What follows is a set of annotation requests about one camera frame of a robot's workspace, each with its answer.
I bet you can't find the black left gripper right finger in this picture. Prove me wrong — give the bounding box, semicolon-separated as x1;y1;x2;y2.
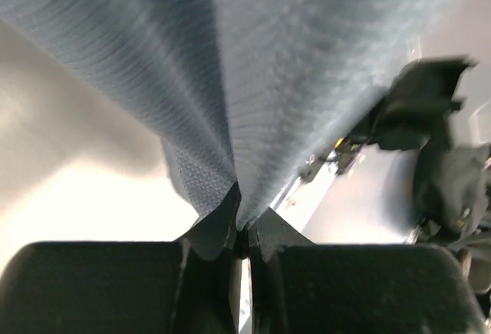
248;210;487;334

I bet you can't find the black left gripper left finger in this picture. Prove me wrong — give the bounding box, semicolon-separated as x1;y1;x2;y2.
1;186;241;333

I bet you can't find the blue-grey pillowcase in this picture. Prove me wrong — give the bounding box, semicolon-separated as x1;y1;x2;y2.
1;0;425;228

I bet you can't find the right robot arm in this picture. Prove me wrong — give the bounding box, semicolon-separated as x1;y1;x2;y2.
344;55;490;248

